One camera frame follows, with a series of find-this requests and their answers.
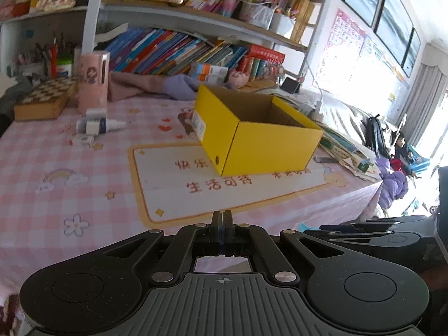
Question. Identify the dark clothing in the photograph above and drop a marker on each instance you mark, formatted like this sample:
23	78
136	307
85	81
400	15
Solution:
14	98

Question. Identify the white storage bin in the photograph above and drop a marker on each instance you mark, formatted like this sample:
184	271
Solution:
282	26

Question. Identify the colourful sparkly ornament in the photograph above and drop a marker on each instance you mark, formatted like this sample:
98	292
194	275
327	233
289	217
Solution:
274	69

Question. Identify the white spray bottle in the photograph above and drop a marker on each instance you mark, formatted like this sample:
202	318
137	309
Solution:
105	125

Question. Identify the red bottle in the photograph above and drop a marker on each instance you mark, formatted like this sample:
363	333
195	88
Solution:
53	61

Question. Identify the pen holder with pens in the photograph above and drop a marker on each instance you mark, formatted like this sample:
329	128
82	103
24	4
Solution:
35	56

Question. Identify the grey curtain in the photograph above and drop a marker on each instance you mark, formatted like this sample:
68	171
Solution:
427	101

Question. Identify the white eraser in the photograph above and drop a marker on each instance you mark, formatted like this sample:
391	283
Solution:
83	140

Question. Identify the orange blue white carton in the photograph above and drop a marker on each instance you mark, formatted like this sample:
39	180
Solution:
210	69

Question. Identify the pile of books and papers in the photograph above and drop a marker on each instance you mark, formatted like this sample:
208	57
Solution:
343	147

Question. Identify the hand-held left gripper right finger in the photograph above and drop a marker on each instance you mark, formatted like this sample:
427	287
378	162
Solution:
227	232

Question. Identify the bamboo slip scroll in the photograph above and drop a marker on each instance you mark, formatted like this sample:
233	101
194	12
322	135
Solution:
302	21

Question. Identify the brown cardboard sheet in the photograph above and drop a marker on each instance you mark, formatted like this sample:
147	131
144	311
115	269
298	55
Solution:
262	85

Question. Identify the alphabet wall poster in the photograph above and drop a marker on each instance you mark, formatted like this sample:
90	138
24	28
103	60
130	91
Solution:
341	45

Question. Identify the lying grey book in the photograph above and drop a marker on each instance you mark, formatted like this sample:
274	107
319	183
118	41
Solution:
110	34

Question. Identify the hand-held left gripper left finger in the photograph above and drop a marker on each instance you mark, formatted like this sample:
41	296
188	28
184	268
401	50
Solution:
217	232

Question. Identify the white jar with green label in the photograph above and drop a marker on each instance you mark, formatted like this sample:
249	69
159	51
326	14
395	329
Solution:
65	68

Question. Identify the pink checkered tablecloth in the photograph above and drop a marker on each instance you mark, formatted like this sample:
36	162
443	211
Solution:
70	199

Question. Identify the black phone on stand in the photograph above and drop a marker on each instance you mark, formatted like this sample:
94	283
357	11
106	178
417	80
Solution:
290	85

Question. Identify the black backpack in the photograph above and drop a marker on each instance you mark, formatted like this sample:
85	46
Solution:
378	136

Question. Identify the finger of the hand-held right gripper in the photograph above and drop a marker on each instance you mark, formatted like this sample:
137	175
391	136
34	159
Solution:
367	241
378	224

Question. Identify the white wooden bookshelf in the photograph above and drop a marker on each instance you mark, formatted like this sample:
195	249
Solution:
91	14

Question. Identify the grey striped bedding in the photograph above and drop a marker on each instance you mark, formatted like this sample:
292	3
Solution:
343	112

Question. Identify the small grey flat device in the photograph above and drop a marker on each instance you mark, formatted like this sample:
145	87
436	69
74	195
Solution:
325	160

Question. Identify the clear pen organizer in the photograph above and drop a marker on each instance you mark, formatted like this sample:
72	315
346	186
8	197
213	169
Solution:
257	15

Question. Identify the small white box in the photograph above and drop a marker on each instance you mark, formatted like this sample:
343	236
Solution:
95	113

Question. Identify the wooden chessboard box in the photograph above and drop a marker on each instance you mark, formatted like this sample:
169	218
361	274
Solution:
45	91

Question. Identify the pink cloth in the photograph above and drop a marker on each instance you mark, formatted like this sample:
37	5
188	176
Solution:
133	85

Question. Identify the red thick book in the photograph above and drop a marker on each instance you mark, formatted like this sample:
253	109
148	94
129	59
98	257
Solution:
266	54

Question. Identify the pink pig plush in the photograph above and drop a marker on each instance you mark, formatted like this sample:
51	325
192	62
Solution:
236	78

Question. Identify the purple jacket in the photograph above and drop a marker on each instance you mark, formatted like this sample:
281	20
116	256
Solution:
393	182

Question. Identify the row of leaning books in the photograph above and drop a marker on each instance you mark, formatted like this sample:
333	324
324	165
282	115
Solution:
168	52

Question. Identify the yellow cardboard box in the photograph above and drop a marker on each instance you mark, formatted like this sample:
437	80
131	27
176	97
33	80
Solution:
273	147

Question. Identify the pink cylindrical container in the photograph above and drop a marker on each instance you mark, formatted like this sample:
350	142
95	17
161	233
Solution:
91	94

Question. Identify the purple cloth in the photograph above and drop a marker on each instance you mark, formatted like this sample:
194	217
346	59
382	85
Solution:
178	85

